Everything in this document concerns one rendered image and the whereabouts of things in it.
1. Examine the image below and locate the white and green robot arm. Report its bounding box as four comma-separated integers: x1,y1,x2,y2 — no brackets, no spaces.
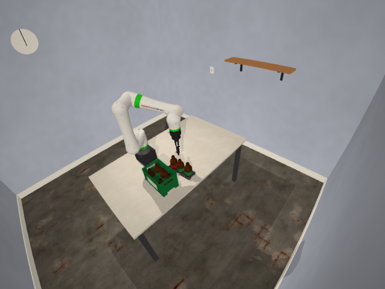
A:
112,92,183,155

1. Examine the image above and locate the green bottle crate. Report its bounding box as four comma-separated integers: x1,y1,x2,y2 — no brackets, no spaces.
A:
142,158,179,197

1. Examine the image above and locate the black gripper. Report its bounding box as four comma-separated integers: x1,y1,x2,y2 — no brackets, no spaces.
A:
172,136,180,158

